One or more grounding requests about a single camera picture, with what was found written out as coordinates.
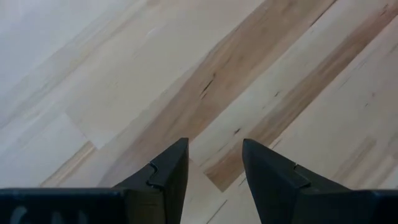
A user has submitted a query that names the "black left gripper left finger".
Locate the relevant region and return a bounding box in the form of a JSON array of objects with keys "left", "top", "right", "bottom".
[{"left": 113, "top": 138, "right": 190, "bottom": 224}]

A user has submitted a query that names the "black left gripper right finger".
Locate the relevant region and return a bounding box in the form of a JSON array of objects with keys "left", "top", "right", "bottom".
[{"left": 242, "top": 138, "right": 374, "bottom": 224}]

